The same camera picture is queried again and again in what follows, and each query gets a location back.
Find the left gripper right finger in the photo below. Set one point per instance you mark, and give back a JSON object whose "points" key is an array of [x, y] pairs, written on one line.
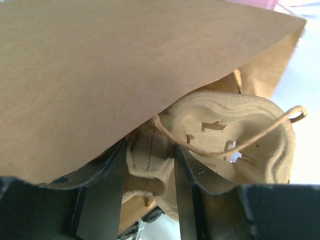
{"points": [[212, 208]]}

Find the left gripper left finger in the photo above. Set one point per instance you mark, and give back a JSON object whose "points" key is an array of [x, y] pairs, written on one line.
{"points": [[82, 205]]}

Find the cardboard cup carrier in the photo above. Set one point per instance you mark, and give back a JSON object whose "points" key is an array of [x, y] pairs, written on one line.
{"points": [[235, 135]]}

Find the brown paper bag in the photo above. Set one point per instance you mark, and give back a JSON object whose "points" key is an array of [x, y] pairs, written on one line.
{"points": [[76, 76]]}

